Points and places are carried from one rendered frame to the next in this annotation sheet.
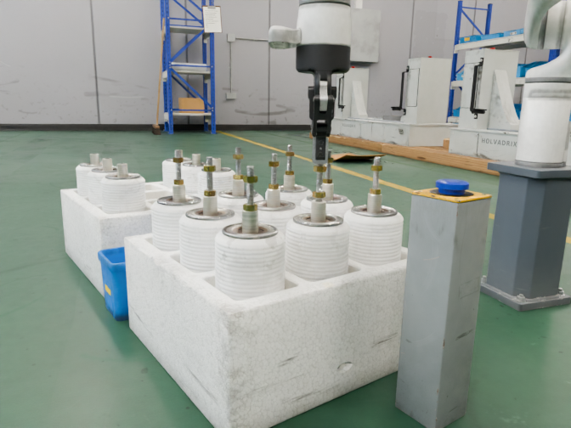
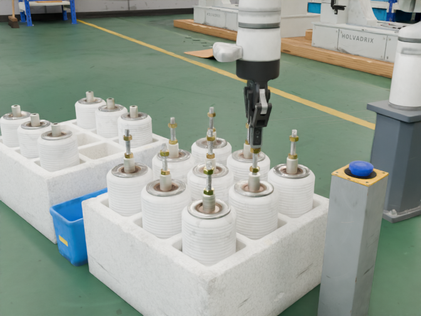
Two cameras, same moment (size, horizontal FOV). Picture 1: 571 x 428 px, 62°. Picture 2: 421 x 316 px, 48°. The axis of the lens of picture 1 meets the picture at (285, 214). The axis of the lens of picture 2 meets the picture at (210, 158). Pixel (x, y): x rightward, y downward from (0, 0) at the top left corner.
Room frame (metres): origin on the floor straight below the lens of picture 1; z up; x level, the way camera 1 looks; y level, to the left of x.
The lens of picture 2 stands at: (-0.10, 0.15, 0.63)
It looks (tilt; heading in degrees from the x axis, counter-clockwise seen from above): 22 degrees down; 352
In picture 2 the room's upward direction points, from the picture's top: straight up
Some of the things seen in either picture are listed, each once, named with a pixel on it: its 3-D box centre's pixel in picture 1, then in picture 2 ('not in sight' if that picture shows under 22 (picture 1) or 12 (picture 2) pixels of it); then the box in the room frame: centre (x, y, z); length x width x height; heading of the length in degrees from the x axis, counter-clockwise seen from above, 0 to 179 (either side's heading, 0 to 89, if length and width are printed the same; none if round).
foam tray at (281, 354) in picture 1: (272, 295); (210, 238); (0.79, 0.02, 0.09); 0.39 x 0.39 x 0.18; 36
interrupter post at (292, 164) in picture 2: (374, 203); (292, 165); (0.76, -0.14, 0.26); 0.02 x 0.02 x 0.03
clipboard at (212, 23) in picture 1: (212, 16); not in sight; (6.40, 0.96, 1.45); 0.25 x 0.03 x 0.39; 110
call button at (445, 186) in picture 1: (451, 188); (360, 170); (0.60, -0.21, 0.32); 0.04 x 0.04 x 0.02
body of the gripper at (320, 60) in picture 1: (322, 77); (257, 81); (0.70, -0.05, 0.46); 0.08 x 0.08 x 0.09
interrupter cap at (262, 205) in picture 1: (273, 205); (210, 170); (0.79, 0.02, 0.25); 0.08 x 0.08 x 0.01
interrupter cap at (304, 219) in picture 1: (318, 220); (254, 188); (0.70, -0.05, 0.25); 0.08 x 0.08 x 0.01
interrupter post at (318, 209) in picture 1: (318, 211); (254, 182); (0.70, -0.05, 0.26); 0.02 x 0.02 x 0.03
